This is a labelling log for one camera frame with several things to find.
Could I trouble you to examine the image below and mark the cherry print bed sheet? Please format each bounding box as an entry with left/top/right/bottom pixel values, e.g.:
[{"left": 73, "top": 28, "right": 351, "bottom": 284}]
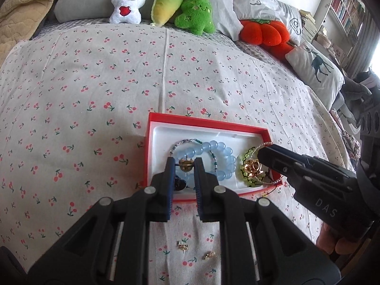
[{"left": 1, "top": 23, "right": 351, "bottom": 270}]

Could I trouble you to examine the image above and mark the light blue bead bracelet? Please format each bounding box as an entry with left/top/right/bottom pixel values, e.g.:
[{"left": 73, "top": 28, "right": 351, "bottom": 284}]
[{"left": 171, "top": 139, "right": 238, "bottom": 181}]

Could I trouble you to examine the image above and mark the yellow green carrot plush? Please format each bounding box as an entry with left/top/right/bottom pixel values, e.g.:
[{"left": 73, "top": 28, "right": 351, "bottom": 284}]
[{"left": 151, "top": 0, "right": 183, "bottom": 27}]

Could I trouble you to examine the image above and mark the thin silver chain necklace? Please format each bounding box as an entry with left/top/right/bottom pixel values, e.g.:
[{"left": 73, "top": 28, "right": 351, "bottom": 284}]
[{"left": 243, "top": 141, "right": 285, "bottom": 198}]

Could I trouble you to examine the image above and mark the white bookshelf with books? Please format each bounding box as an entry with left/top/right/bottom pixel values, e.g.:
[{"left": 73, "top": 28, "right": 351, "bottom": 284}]
[{"left": 299, "top": 0, "right": 367, "bottom": 75}]

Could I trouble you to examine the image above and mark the small gold stud earring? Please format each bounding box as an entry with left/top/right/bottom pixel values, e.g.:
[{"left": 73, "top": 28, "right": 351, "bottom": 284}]
[{"left": 203, "top": 251, "right": 216, "bottom": 260}]

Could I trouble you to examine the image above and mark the white face print pillow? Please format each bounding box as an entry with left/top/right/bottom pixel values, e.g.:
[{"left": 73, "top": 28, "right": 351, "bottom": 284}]
[{"left": 233, "top": 0, "right": 302, "bottom": 46}]

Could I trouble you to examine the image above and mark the green tree plush toy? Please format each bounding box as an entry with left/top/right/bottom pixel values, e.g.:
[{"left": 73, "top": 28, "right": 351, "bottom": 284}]
[{"left": 175, "top": 0, "right": 215, "bottom": 35}]

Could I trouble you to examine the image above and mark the beige quilted blanket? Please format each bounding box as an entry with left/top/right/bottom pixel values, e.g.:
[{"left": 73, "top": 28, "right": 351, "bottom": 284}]
[{"left": 1, "top": 0, "right": 54, "bottom": 62}]

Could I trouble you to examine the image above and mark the white deer print pillow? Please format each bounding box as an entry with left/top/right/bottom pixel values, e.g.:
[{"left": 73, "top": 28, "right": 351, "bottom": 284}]
[{"left": 285, "top": 41, "right": 345, "bottom": 111}]

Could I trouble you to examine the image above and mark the red tomato plush cushion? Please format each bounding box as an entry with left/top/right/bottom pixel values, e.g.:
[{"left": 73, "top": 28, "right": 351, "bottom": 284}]
[{"left": 240, "top": 19, "right": 294, "bottom": 62}]

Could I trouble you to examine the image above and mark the red OnePlus box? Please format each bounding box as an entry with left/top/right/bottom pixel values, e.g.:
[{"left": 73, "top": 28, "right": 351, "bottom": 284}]
[{"left": 144, "top": 113, "right": 281, "bottom": 196}]

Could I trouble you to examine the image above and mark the large gold knot ring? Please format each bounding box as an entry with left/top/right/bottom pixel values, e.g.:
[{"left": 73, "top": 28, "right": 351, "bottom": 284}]
[{"left": 242, "top": 158, "right": 264, "bottom": 180}]

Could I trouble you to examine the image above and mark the black hair claw clip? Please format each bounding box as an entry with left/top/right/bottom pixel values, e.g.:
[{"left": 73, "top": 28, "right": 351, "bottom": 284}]
[{"left": 174, "top": 176, "right": 187, "bottom": 191}]

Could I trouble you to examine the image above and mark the person's right hand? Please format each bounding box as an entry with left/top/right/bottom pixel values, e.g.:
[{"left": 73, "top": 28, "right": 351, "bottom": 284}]
[{"left": 316, "top": 223, "right": 361, "bottom": 255}]

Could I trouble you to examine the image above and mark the white bunny plush toy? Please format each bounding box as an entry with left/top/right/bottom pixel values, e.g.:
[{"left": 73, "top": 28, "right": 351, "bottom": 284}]
[{"left": 109, "top": 0, "right": 146, "bottom": 24}]

